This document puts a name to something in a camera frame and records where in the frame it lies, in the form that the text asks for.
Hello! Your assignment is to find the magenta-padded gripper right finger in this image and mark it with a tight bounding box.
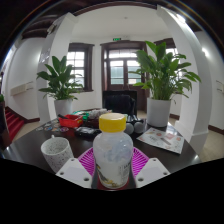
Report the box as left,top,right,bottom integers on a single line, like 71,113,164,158
128,147,171,190

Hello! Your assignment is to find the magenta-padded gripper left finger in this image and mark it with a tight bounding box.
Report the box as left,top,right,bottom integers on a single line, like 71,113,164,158
55,147,100,190

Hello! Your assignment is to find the yellow-capped clear plastic bottle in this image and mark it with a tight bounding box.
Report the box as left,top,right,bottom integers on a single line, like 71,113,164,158
92,112,134,190

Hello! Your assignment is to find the white speckled mug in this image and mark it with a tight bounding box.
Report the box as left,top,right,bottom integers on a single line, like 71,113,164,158
40,134,75,174

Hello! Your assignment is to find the printed paper leaflet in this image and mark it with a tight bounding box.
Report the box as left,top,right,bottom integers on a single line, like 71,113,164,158
136,126,185,155

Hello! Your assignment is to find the black wallet case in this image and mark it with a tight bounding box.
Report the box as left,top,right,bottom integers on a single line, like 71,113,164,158
74,125,102,139

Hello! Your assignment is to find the grey round speaker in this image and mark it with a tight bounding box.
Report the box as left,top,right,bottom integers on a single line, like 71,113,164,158
124,122,136,136
133,121,145,135

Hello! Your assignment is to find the red plastic box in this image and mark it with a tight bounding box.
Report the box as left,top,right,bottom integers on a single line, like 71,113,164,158
58,113,84,130

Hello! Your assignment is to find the black chair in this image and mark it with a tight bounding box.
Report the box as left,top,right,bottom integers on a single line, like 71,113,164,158
102,89,138,116

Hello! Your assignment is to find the red carpeted staircase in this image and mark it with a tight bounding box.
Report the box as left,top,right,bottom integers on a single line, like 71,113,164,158
3,106,26,141

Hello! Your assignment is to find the smaller potted plant, white pot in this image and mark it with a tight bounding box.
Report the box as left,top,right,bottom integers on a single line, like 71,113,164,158
36,55,84,118

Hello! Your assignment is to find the large potted plant, white pot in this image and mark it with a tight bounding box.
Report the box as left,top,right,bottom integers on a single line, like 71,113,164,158
129,40,202,129

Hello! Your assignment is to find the dark wooden glazed door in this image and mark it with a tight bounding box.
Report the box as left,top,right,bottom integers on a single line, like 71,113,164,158
100,40,148,113

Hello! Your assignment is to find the dark-framed wide window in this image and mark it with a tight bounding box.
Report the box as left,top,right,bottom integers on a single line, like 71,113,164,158
66,42,96,93

